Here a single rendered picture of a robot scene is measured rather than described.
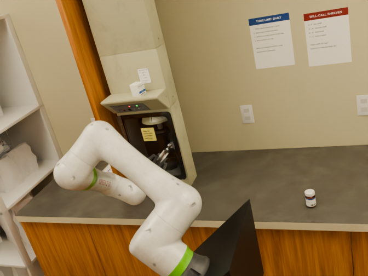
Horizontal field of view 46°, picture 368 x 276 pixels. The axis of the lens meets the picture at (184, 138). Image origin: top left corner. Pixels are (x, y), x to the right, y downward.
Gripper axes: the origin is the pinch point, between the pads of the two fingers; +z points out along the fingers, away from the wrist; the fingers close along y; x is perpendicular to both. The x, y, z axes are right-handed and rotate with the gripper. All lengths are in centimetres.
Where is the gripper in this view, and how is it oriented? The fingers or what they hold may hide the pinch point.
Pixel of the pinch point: (162, 156)
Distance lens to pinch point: 226.0
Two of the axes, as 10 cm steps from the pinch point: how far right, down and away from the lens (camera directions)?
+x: -4.8, 6.8, 5.6
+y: -8.1, -5.9, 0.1
